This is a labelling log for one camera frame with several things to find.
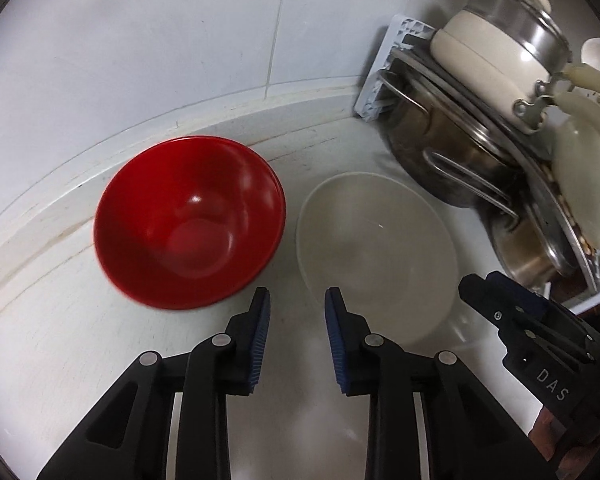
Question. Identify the white bowl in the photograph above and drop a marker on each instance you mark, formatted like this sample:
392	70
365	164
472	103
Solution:
375	245

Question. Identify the white dish rack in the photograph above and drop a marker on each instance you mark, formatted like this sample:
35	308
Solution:
375	90

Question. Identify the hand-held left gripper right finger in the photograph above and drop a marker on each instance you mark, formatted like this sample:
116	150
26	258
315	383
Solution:
336	340

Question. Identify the red and black bowl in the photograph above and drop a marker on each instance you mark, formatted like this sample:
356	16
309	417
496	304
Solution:
180	220

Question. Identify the glass lid with cream knob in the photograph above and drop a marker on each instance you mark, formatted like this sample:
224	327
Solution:
520	15

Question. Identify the large steel pot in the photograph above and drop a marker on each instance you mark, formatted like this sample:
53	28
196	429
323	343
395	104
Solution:
430	135

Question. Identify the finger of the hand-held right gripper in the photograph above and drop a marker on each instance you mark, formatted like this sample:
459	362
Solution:
517	292
485	302

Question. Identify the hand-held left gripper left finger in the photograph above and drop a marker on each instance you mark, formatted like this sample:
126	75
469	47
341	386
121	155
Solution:
260	335

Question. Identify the small steel pot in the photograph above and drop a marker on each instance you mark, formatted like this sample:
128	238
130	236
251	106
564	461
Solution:
525	255

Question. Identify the white plate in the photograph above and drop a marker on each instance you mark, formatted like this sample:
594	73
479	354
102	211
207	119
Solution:
585	185

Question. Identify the person's right hand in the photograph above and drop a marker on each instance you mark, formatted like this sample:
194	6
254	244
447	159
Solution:
547	440

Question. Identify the cream saucepan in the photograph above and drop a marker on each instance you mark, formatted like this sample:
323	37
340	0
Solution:
480	55

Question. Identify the flat steel lid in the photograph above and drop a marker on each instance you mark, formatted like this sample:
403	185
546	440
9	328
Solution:
555	200

